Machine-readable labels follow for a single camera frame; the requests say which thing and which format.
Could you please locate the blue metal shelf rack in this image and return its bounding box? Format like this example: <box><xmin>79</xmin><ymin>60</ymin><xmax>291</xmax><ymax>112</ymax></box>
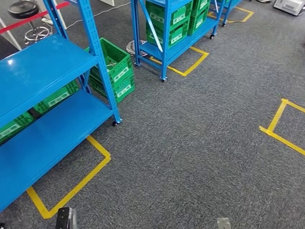
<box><xmin>0</xmin><ymin>0</ymin><xmax>123</xmax><ymax>213</ymax></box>
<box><xmin>130</xmin><ymin>0</ymin><xmax>226</xmax><ymax>83</ymax></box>
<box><xmin>213</xmin><ymin>0</ymin><xmax>244</xmax><ymax>28</ymax></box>

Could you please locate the green plastic crate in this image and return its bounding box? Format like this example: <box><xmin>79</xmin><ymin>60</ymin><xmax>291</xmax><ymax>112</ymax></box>
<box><xmin>0</xmin><ymin>111</ymin><xmax>35</xmax><ymax>146</ymax></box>
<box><xmin>188</xmin><ymin>8</ymin><xmax>211</xmax><ymax>36</ymax></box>
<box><xmin>192</xmin><ymin>0</ymin><xmax>212</xmax><ymax>16</ymax></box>
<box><xmin>145</xmin><ymin>22</ymin><xmax>191</xmax><ymax>49</ymax></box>
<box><xmin>88</xmin><ymin>74</ymin><xmax>136</xmax><ymax>104</ymax></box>
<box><xmin>33</xmin><ymin>80</ymin><xmax>80</xmax><ymax>115</ymax></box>
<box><xmin>145</xmin><ymin>0</ymin><xmax>194</xmax><ymax>31</ymax></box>
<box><xmin>84</xmin><ymin>37</ymin><xmax>134</xmax><ymax>91</ymax></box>

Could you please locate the chrome stanchion base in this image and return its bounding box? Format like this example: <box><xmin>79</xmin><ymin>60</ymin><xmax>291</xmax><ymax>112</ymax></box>
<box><xmin>126</xmin><ymin>39</ymin><xmax>148</xmax><ymax>59</ymax></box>

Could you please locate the yellow floor tape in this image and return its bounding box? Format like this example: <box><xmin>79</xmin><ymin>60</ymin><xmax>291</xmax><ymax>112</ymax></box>
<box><xmin>26</xmin><ymin>135</ymin><xmax>112</xmax><ymax>220</ymax></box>

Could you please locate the long red barrier belt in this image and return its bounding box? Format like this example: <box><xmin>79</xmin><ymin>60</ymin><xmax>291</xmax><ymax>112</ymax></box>
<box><xmin>0</xmin><ymin>1</ymin><xmax>71</xmax><ymax>35</ymax></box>

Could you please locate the black round stool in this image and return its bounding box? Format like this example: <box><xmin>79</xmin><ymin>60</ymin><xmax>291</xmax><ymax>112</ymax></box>
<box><xmin>8</xmin><ymin>0</ymin><xmax>52</xmax><ymax>45</ymax></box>

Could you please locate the white grey device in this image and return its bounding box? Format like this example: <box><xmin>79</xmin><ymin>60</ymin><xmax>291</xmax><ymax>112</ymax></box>
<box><xmin>273</xmin><ymin>0</ymin><xmax>305</xmax><ymax>16</ymax></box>

